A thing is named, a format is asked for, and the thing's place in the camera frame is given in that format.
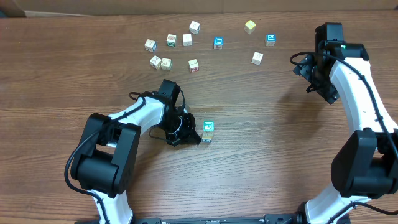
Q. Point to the plain white wooden block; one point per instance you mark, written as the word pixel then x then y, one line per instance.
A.
pixel 166 64

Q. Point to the red letter E block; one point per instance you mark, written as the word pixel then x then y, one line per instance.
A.
pixel 193 65

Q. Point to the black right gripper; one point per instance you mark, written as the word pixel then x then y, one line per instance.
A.
pixel 313 81

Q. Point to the blue top far block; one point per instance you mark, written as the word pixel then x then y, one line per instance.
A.
pixel 270 40

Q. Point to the far white wooden block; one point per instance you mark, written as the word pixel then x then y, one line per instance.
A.
pixel 194 27

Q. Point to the yellow top wooden block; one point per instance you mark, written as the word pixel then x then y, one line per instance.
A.
pixel 250 27

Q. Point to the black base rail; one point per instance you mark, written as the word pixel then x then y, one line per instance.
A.
pixel 267 219

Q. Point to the car picture wooden block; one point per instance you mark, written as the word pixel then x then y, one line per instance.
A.
pixel 150 45

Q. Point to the ice cream picture block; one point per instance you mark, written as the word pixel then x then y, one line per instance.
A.
pixel 187 40

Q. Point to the yellow side picture block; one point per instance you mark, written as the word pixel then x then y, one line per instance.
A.
pixel 155 62

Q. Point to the green letter B block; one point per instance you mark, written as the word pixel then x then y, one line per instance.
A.
pixel 171 40

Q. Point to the green side violin block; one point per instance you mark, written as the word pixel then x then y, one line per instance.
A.
pixel 208 126

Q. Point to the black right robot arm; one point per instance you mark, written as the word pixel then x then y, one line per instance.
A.
pixel 366 166

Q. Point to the red side picture block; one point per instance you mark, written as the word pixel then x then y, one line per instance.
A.
pixel 257 58

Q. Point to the red side L block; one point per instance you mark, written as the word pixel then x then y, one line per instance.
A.
pixel 208 134

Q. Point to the blue top picture block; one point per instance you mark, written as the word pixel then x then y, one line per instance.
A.
pixel 218 43

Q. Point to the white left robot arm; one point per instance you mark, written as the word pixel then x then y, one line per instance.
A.
pixel 102 164

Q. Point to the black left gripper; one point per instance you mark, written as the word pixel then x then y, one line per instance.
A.
pixel 189 133

